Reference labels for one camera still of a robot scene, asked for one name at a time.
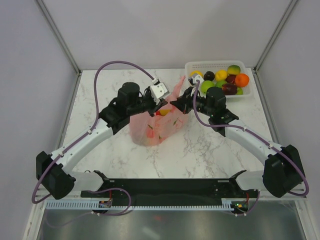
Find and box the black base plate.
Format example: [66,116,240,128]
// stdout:
[80,178,258,206]

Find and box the white plastic basket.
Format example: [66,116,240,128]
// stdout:
[185,60,253,99]

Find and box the left aluminium frame post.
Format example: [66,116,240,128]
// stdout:
[34,0,83,74]

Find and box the yellow fake lemon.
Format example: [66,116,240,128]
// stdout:
[215,69,228,82]

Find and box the orange fake orange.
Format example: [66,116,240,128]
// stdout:
[234,73,250,88]

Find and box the dark red fake apple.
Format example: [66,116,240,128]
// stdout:
[221,83,238,96]

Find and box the yellow fake fruit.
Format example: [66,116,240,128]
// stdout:
[158,109,171,117]

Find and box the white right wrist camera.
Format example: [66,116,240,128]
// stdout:
[187,74,204,87]

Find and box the yellow green fake mango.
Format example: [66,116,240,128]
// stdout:
[227,64,241,75]

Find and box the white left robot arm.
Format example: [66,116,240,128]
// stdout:
[35,82,169,200]

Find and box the white cable duct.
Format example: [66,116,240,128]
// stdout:
[44,199,234,211]

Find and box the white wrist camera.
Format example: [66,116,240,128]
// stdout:
[187,74,204,87]
[149,78,170,104]

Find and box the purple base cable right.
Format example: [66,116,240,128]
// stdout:
[231,189,261,218]

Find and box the yellow fake apple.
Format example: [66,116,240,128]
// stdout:
[189,70,204,78]

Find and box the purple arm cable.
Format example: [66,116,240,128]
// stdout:
[31,60,161,205]
[192,80,311,197]

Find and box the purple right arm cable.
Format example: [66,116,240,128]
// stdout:
[192,80,311,197]

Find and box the small green fake fruit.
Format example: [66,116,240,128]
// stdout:
[236,87,243,95]

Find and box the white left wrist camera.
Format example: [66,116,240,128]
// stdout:
[149,78,170,104]

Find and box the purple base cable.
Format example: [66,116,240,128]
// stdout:
[231,189,261,218]
[44,188,133,229]

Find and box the green fake lime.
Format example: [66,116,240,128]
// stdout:
[215,80,227,88]

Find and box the green fake apple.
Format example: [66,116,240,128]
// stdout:
[200,80,215,95]

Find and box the pink plastic bag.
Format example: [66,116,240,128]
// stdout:
[129,76,189,147]

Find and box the right aluminium frame post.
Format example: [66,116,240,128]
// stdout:
[252,0,301,73]

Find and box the aluminium frame post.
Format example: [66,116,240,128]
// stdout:
[34,0,83,74]
[252,0,301,73]

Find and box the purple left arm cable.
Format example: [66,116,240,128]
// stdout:
[31,60,161,205]

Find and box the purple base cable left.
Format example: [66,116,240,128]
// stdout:
[44,188,133,229]

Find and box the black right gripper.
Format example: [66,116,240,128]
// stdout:
[170,86,214,118]

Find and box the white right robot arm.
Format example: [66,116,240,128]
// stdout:
[171,87,310,198]

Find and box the dark purple fake fruit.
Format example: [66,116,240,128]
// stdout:
[203,71,215,82]

